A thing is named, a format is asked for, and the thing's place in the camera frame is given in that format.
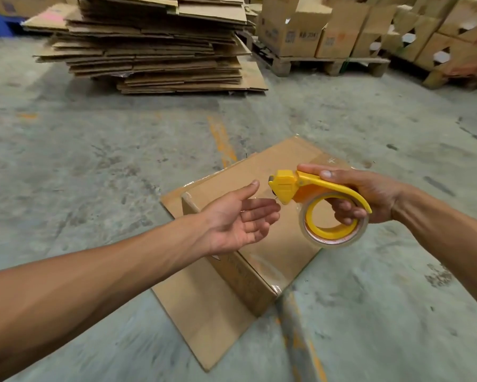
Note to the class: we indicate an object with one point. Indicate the person's right hand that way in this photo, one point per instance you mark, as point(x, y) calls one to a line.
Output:
point(375, 194)

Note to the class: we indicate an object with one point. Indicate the cardboard box with cutout holes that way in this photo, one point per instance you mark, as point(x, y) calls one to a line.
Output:
point(411, 33)
point(451, 57)
point(471, 17)

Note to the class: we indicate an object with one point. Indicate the person's right forearm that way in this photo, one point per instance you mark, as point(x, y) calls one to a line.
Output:
point(449, 234)

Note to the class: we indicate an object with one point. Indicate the stack of flattened cardboard sheets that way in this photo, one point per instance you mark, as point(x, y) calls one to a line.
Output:
point(155, 47)

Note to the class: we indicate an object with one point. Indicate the large printed cardboard box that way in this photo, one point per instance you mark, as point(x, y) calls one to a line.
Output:
point(286, 33)

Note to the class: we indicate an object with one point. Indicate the person's left thumb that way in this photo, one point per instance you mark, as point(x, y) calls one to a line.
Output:
point(243, 191)

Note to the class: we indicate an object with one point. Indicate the cardboard box with pink mark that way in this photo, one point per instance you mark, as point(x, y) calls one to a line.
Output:
point(23, 3)

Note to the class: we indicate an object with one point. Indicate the person's left forearm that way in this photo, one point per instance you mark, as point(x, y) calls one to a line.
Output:
point(83, 282)

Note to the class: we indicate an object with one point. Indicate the open-flap cardboard box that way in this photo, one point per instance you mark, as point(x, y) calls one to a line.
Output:
point(371, 37)

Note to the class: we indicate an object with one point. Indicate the person's left hand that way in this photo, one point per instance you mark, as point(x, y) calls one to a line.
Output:
point(226, 226)

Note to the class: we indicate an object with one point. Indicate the clear packing tape roll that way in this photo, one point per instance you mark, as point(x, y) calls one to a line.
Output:
point(337, 240)

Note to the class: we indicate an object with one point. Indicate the person's left little finger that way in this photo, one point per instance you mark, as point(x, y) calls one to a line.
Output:
point(249, 240)

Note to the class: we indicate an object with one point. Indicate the person's right thumb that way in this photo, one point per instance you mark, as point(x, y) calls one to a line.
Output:
point(314, 171)

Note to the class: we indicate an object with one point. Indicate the yellow tape dispenser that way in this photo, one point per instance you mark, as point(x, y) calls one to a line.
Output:
point(290, 186)

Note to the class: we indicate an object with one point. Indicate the small labelled cardboard box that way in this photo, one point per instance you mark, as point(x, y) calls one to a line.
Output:
point(336, 35)

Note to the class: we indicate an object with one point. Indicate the person's left middle finger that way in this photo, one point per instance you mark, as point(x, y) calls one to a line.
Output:
point(264, 216)

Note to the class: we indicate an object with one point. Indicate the taped brown cardboard box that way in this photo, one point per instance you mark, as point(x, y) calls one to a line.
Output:
point(262, 266)

